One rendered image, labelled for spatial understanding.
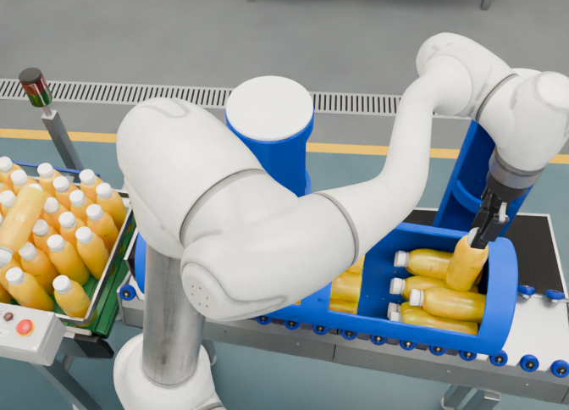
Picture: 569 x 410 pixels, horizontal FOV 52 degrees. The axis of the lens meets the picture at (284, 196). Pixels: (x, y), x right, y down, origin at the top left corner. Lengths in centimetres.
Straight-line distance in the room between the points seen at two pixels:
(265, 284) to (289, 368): 194
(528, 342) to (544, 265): 112
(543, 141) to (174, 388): 74
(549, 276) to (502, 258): 135
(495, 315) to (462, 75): 60
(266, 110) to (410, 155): 111
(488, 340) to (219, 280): 94
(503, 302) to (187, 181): 91
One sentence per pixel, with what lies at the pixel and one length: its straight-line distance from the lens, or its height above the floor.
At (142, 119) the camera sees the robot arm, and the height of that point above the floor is 188.
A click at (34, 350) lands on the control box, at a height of 110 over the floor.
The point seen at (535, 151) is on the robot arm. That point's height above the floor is 168.
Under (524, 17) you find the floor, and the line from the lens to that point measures 416.
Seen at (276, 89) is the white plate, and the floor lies 104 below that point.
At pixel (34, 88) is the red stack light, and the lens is 182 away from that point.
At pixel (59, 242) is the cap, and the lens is 162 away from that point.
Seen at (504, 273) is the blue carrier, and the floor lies 123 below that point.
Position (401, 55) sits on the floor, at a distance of 368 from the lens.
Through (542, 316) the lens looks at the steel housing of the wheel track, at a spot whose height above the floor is 93.
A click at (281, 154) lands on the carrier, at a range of 186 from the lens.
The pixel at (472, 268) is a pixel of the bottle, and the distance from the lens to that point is 137.
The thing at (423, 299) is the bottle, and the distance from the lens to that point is 145.
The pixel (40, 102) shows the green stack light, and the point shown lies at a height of 118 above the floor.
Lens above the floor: 240
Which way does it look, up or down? 55 degrees down
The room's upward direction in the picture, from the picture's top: 1 degrees counter-clockwise
